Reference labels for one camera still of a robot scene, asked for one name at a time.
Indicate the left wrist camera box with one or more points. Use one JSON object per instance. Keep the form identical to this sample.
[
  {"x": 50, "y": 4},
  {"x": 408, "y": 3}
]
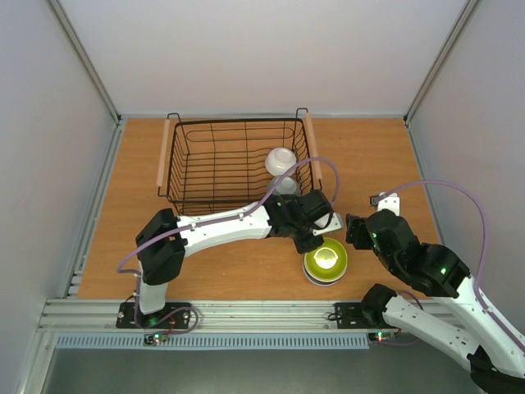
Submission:
[{"x": 329, "y": 223}]

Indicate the dotted patterned white bowl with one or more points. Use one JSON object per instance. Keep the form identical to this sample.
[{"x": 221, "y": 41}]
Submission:
[{"x": 288, "y": 186}]

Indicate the white bottom stack bowl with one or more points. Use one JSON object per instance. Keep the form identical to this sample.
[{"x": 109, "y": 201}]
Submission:
[{"x": 321, "y": 282}]

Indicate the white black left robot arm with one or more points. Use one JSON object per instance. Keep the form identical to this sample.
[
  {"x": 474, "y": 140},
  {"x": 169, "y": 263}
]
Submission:
[{"x": 167, "y": 240}]

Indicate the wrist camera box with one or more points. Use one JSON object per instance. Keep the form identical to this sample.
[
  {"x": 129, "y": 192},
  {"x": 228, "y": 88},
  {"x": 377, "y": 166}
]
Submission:
[
  {"x": 383, "y": 201},
  {"x": 329, "y": 223}
]

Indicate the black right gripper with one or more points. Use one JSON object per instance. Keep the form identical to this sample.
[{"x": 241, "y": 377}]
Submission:
[{"x": 354, "y": 229}]

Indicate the black wire dish rack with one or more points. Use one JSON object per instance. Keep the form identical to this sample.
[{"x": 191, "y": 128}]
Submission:
[{"x": 213, "y": 165}]

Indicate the small circuit board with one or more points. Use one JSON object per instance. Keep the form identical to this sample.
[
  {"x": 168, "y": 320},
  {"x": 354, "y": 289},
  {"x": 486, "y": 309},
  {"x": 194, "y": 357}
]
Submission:
[
  {"x": 155, "y": 339},
  {"x": 381, "y": 336}
]

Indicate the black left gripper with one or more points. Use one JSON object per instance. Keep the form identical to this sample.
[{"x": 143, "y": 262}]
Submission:
[{"x": 305, "y": 248}]

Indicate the lime green bowl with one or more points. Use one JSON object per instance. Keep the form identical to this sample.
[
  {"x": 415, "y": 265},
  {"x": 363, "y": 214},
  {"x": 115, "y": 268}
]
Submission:
[{"x": 327, "y": 261}]

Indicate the grey slotted cable duct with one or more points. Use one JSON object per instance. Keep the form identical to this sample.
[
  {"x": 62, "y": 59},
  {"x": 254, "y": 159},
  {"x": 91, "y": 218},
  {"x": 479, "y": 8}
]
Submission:
[{"x": 217, "y": 341}]

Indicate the left small circuit board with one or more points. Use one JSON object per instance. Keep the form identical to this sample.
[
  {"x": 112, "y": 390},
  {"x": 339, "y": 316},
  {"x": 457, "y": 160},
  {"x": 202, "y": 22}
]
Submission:
[{"x": 155, "y": 339}]

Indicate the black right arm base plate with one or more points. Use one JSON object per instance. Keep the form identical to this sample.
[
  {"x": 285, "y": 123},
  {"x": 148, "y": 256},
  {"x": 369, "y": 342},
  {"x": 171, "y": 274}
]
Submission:
[{"x": 349, "y": 315}]

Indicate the right small circuit board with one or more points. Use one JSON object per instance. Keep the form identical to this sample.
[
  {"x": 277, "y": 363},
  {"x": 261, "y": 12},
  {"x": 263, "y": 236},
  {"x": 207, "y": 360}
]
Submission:
[{"x": 381, "y": 336}]

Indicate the right wooden rack handle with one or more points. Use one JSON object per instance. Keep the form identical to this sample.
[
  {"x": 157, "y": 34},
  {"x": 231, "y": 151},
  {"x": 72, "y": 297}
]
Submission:
[{"x": 312, "y": 145}]

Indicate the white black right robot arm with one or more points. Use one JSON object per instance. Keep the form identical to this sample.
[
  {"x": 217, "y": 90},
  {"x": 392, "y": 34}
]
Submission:
[{"x": 486, "y": 344}]

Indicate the plain white bowl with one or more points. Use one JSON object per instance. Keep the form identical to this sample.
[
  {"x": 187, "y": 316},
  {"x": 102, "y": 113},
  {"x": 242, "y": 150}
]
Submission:
[{"x": 279, "y": 160}]

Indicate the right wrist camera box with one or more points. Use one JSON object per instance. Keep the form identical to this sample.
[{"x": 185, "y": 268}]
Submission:
[{"x": 383, "y": 201}]

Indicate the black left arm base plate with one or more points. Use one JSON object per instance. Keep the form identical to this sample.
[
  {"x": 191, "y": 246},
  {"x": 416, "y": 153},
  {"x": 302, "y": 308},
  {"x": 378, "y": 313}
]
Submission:
[{"x": 174, "y": 315}]

